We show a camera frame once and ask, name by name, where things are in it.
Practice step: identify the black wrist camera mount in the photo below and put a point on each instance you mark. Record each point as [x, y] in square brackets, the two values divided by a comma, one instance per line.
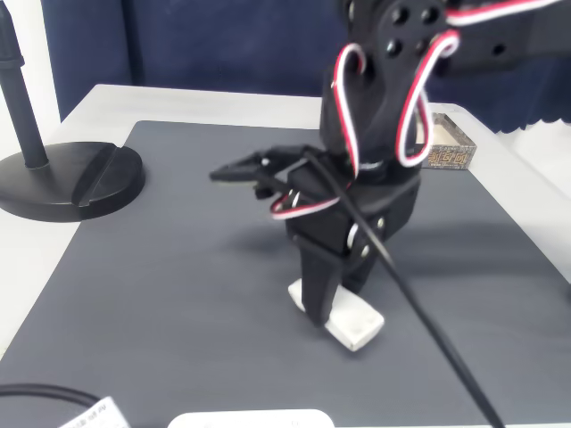
[241, 171]

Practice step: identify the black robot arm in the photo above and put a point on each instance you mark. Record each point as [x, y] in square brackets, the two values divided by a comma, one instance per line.
[388, 111]

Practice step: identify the white rectangular block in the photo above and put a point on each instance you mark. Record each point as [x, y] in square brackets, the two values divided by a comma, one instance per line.
[357, 327]

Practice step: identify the white flat device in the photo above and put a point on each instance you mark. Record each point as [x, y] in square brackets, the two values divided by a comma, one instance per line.
[250, 419]

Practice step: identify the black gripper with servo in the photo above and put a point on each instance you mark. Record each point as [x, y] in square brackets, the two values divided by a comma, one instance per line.
[322, 232]

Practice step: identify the white printed label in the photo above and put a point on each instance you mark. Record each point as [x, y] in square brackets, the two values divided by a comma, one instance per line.
[98, 414]

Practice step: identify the grey rubber mat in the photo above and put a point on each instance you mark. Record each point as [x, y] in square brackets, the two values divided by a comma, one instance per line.
[156, 290]

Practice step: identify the black round stand base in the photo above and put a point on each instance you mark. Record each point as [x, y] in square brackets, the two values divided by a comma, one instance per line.
[53, 178]

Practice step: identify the patterned open cardboard box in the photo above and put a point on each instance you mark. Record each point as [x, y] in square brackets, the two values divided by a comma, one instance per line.
[450, 158]

